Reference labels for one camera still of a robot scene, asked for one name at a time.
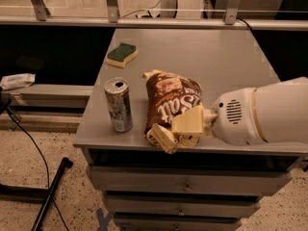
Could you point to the middle grey drawer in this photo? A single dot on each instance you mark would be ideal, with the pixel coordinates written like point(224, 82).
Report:
point(182, 207)

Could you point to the metal railing with brackets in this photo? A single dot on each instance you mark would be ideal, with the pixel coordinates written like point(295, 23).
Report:
point(285, 15)

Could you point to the silver blue redbull can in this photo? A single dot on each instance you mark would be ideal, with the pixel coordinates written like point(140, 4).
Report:
point(118, 103)

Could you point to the black stand leg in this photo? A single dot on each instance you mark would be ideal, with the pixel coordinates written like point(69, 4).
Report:
point(44, 197)

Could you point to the green yellow sponge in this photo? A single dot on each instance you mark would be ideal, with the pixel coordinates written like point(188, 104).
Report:
point(122, 55)

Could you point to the grey drawer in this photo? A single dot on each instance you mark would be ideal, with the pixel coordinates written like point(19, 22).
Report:
point(182, 207)
point(190, 181)
point(165, 223)

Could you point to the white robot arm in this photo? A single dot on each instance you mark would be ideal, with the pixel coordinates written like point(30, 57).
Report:
point(274, 113)

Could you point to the top grey drawer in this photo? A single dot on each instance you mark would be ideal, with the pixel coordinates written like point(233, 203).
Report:
point(190, 181)

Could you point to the grey low ledge beam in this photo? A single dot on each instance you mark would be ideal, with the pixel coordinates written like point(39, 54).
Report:
point(43, 95)

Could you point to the bottom grey drawer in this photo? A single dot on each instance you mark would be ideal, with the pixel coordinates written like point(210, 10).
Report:
point(165, 223)

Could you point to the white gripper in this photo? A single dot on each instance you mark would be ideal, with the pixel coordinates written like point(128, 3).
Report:
point(232, 117)

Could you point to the brown sea salt chip bag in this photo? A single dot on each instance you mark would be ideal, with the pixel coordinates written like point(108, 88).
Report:
point(169, 95)

